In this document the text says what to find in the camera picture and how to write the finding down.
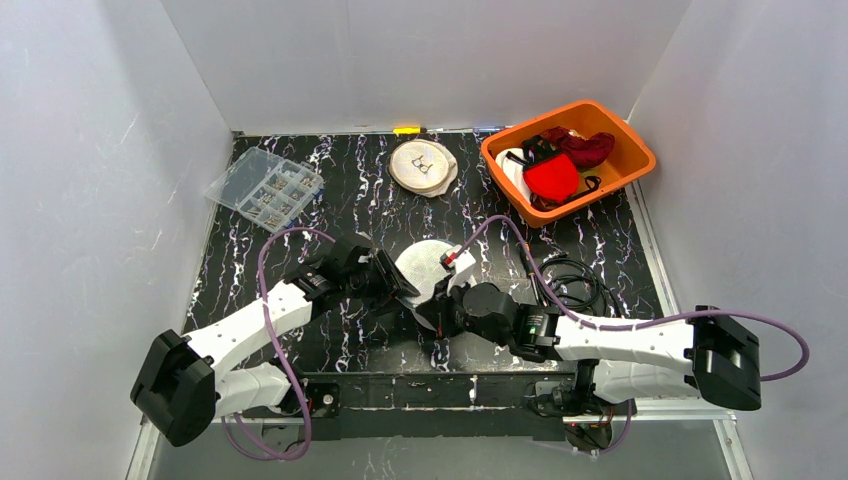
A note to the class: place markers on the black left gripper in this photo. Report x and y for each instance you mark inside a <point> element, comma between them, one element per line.
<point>379,273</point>

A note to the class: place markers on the bright red bra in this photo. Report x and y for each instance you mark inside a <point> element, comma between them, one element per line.
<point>555,179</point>

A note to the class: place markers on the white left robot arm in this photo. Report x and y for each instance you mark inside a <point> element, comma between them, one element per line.
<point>187,381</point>

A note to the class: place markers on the orange plastic bin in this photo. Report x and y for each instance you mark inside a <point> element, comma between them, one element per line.
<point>629,160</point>

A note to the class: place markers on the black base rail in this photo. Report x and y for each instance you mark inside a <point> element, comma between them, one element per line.
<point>541,405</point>

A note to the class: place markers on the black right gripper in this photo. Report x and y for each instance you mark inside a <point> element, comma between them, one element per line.
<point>441,312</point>

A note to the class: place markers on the clear plastic screw box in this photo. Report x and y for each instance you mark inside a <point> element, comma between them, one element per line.
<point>267,189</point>

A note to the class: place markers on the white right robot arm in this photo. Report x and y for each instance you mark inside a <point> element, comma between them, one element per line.
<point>712,357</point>

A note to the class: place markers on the yellow tape piece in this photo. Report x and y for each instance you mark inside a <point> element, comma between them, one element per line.
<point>408,130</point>

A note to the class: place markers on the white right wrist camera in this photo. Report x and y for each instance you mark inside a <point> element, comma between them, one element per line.
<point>460,265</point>

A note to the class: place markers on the dark red bra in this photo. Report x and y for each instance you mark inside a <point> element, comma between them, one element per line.
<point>584,152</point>

